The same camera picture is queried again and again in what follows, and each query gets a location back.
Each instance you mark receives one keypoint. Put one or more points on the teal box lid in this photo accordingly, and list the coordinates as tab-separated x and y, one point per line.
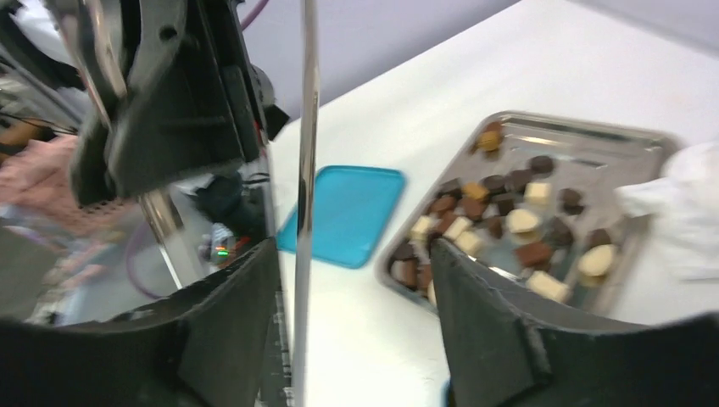
352	206

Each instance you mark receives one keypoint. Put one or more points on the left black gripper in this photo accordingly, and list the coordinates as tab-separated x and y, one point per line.
174	94

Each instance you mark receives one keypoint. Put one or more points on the white square chocolate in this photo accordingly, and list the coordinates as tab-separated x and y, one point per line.
538	193

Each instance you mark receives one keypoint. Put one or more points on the white crumpled cloth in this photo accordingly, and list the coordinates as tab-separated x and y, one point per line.
683	205

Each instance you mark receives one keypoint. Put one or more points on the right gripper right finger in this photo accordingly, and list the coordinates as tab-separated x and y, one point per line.
508	346

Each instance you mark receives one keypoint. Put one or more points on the steel tongs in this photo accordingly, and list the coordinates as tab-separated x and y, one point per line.
306	193

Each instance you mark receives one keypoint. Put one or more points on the white bar chocolate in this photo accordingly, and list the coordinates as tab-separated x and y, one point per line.
546	286

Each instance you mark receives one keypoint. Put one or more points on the white shell chocolate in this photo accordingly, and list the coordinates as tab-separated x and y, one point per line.
520	221

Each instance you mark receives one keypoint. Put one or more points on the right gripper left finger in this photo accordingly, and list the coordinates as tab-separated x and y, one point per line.
203	345

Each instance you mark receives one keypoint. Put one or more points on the white oval chocolate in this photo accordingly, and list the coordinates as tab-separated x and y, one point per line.
597	261

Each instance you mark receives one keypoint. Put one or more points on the dark oval chocolate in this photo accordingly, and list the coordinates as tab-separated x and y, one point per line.
542	165

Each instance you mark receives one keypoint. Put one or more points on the steel tray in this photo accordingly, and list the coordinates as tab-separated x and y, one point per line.
591	161

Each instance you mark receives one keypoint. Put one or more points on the caramel square chocolate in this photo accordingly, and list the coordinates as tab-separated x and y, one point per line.
475	191

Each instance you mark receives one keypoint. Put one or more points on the caramel ridged chocolate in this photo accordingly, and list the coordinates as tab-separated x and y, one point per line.
489	141

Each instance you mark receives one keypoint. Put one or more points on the milk rectangular chocolate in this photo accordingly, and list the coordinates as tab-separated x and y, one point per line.
533	254

